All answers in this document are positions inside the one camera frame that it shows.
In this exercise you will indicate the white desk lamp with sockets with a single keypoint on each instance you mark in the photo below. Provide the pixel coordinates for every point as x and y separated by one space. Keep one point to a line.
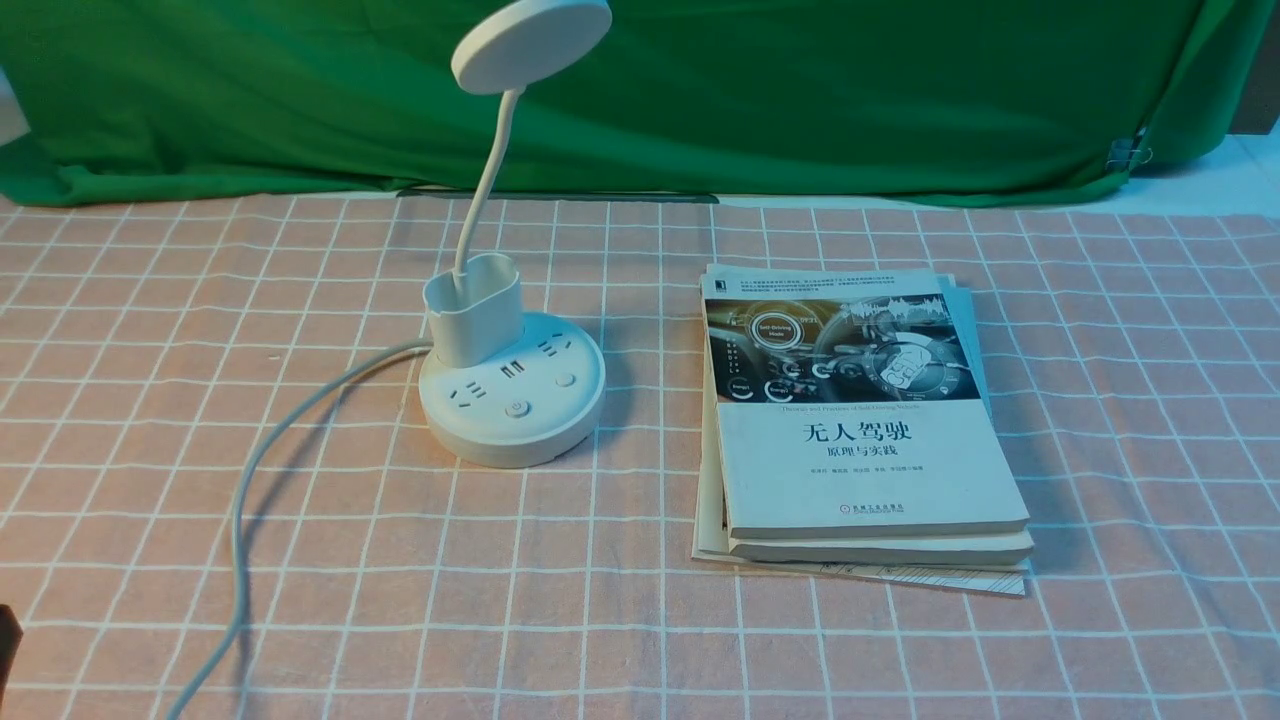
504 387

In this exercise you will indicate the bottom thin booklet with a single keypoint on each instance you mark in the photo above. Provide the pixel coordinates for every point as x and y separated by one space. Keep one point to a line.
930 577

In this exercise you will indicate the top book white cover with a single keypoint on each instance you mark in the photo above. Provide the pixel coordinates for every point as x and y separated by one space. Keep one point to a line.
860 440

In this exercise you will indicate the pink checkered tablecloth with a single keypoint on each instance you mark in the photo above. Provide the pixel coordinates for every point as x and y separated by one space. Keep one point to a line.
1133 368

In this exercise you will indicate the metal binder clip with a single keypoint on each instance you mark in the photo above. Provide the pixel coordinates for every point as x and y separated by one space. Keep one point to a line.
1129 153

